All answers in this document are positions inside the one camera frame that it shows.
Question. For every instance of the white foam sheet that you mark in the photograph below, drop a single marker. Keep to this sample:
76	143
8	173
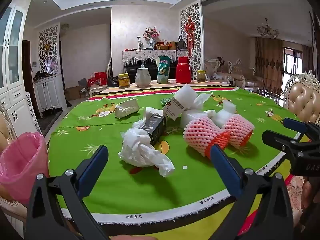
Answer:
187	95
192	117
223	115

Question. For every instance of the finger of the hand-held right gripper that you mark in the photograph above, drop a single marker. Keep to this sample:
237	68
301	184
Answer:
295	126
277	141

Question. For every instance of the white ceramic jar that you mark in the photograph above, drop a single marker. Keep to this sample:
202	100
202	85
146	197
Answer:
143	77

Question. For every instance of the white dining chair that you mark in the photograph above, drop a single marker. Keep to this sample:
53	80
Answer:
100	87

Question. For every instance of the brown wicker basket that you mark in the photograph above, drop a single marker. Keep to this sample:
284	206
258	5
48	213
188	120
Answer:
163	45

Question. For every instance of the brown patterned curtain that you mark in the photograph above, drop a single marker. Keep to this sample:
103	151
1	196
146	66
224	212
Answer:
269	65

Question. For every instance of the brown cardboard box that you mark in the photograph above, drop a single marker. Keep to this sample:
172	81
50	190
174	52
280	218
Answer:
73	93

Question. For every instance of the red thermos jug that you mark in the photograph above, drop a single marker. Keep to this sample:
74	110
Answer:
183	71

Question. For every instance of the teal patterned wrapper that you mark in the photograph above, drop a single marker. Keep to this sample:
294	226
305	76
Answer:
165	101

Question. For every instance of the pink foam fruit net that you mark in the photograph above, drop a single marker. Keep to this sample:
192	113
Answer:
202	135
237	130

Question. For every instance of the tall white glass-door cabinet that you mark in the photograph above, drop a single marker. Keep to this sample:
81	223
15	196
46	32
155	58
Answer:
15	55

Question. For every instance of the window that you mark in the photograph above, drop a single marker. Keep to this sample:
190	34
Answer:
292	67

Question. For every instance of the beige paper box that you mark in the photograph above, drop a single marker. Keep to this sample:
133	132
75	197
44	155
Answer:
127	108

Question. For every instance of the chandelier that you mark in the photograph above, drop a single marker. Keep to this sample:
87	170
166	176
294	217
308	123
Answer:
267	30

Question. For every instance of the black piano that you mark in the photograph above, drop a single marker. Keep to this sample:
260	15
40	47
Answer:
147	68

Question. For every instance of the pink lined waste bin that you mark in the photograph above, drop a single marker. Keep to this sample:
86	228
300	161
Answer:
22	155

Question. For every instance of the black bag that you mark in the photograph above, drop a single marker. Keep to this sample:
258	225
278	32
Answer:
112	81

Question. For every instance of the white shoe cabinet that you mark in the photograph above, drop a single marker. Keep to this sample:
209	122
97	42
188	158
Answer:
48	92

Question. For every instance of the flower vase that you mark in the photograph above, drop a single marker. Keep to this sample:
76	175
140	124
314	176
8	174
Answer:
151	37

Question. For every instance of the yellow lid jar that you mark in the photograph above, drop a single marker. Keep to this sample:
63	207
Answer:
123	81

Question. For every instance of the white plastic bag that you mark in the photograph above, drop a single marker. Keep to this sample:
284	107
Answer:
140	150

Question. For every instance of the dark floor rug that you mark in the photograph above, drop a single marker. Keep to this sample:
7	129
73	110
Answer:
48	123

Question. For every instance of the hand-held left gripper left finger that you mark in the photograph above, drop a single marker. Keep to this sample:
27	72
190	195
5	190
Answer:
93	165

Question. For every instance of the red knot wall hanging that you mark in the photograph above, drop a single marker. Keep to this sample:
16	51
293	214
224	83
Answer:
191	32

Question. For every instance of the beige printed carton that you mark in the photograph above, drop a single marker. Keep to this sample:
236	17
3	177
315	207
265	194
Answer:
172	111

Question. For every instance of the black handbag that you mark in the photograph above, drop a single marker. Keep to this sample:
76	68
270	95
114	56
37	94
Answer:
181	44

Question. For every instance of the green printed tablecloth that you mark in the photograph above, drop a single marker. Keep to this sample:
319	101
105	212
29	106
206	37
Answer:
140	192

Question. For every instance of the person's right hand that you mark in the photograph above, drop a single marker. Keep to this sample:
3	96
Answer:
310	197

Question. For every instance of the open grey carton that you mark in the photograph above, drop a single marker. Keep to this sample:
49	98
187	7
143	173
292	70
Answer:
82	83

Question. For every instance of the dark clutter pile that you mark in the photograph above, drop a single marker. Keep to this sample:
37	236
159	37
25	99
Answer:
42	75

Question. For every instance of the green printed bag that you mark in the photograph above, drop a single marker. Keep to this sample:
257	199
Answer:
163	70

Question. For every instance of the white lattice board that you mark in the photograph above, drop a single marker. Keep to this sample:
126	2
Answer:
32	110

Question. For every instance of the ornate beige sofa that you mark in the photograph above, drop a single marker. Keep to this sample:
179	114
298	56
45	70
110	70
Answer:
232	73

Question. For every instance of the black carton box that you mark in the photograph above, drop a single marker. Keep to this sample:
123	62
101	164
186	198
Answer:
155	127

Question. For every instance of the white lattice wall panel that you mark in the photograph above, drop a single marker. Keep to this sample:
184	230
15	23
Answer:
197	30
50	42

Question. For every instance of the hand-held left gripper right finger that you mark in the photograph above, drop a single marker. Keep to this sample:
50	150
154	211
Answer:
223	167

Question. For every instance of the lace piano cover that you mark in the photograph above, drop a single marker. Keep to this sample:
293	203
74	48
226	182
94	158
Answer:
140	56

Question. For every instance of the small red gift bag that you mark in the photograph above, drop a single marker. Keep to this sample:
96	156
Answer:
91	81

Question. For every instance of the small glass jar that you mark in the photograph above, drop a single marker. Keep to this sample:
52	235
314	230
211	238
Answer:
201	77

